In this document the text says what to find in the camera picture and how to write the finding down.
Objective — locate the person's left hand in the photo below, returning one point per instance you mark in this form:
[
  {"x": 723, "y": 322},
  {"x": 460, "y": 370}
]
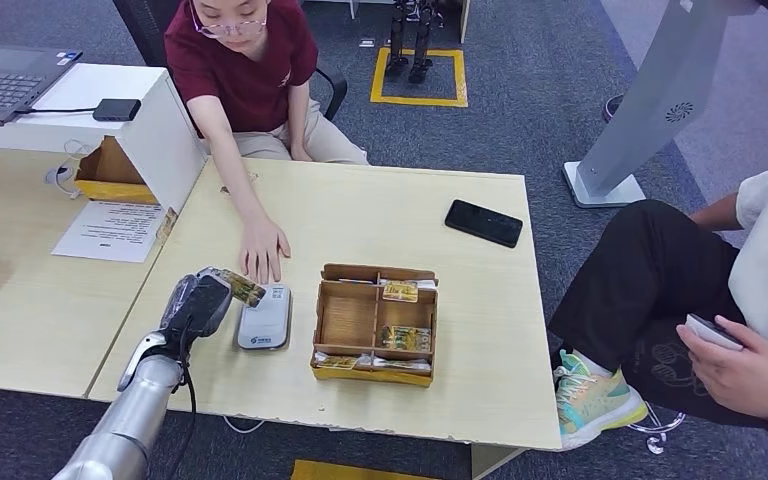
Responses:
[
  {"x": 301, "y": 152},
  {"x": 748, "y": 378}
]

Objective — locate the grey white kiosk stand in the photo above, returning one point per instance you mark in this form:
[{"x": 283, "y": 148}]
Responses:
[{"x": 656, "y": 99}]

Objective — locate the white handheld remote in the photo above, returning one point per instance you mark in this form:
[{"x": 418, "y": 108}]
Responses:
[{"x": 708, "y": 330}]

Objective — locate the small brown printed card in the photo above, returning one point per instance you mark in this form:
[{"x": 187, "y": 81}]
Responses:
[{"x": 165, "y": 225}]

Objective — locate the wooden compartment organizer box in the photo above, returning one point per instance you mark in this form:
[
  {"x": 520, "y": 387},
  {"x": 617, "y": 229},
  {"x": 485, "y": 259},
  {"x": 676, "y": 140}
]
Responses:
[{"x": 347, "y": 320}]

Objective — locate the white card in organizer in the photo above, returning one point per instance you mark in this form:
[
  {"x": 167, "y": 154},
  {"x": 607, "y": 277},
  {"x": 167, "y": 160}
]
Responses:
[{"x": 427, "y": 285}]

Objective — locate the chrome stool base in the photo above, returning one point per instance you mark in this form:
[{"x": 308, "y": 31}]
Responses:
[{"x": 656, "y": 445}]

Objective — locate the green yellow sneaker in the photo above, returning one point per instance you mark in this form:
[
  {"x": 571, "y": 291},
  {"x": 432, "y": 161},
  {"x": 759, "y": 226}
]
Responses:
[{"x": 589, "y": 403}]

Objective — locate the small black hub box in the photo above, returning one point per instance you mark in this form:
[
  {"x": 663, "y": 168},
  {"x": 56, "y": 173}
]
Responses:
[{"x": 117, "y": 109}]

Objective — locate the hotel autumn trees card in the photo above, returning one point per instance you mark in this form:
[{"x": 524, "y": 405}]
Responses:
[{"x": 248, "y": 289}]

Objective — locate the white desk riser shelf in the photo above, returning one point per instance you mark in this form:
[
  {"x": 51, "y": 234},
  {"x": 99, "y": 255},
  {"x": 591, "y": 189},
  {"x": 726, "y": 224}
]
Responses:
[{"x": 159, "y": 132}]

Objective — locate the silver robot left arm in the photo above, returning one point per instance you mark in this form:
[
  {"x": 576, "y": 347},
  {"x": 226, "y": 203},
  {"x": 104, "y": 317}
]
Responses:
[{"x": 132, "y": 411}]

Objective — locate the yellow floor tape square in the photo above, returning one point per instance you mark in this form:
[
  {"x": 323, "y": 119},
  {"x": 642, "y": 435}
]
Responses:
[{"x": 417, "y": 101}]

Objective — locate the black smartphone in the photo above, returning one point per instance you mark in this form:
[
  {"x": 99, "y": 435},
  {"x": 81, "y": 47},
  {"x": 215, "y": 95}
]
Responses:
[{"x": 483, "y": 223}]

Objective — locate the black humanoid robot legs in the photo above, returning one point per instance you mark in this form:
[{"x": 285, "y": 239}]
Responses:
[{"x": 419, "y": 40}]

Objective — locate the person's left forearm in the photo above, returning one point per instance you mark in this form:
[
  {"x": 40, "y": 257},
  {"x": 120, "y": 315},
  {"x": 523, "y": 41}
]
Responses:
[{"x": 299, "y": 112}]

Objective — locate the person's right hand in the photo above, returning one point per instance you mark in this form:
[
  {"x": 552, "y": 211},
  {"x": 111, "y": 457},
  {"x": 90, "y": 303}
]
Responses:
[{"x": 265, "y": 248}]

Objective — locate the grey white card reader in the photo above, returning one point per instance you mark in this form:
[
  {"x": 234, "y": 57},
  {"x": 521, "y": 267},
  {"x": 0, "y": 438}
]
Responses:
[{"x": 266, "y": 324}]

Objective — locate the person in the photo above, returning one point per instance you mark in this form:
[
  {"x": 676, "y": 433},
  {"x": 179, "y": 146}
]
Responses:
[
  {"x": 251, "y": 73},
  {"x": 656, "y": 285}
]

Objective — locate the white printed paper sheet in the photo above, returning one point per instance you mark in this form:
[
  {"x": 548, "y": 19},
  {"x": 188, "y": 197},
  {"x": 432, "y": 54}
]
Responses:
[{"x": 109, "y": 228}]

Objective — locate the pink frame eyeglasses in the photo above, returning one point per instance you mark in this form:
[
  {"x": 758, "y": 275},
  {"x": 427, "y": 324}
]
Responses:
[{"x": 212, "y": 30}]

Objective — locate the dark grey laptop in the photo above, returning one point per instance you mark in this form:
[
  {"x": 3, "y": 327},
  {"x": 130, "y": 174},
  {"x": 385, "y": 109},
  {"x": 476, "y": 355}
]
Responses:
[{"x": 0, "y": 79}]

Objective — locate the person's right forearm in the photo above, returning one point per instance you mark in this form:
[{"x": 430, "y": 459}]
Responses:
[
  {"x": 232, "y": 166},
  {"x": 715, "y": 213}
]

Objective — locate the yellow brown cardboard box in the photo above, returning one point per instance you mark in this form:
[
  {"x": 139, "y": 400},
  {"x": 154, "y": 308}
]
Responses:
[{"x": 109, "y": 169}]

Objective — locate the black round base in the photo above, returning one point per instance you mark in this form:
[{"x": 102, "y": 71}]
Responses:
[{"x": 612, "y": 107}]

